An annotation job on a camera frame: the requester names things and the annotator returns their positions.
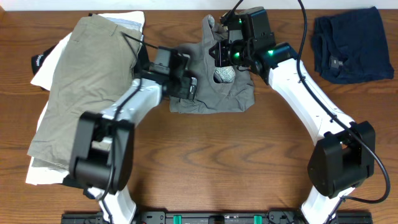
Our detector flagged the grey shorts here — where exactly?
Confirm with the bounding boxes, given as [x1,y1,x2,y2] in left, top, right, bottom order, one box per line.
[169,15,255,114]

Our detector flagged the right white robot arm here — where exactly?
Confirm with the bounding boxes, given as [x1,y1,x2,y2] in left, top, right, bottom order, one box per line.
[208,40,376,223]

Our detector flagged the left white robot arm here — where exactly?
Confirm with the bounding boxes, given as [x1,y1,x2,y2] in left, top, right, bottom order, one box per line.
[69,70,197,223]

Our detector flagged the light blue folded garment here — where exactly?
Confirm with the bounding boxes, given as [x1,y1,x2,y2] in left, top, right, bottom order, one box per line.
[105,16,145,40]

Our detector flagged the khaki folded shorts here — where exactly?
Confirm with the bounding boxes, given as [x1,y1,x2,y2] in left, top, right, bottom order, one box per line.
[28,14,141,170]

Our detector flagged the dark navy folded garment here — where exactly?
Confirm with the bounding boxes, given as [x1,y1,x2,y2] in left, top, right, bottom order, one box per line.
[311,7,394,85]

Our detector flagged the black garment with logo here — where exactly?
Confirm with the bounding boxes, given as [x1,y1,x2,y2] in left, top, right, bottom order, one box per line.
[30,12,151,187]

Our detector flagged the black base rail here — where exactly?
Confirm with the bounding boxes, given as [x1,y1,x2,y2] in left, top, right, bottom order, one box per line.
[60,210,373,224]

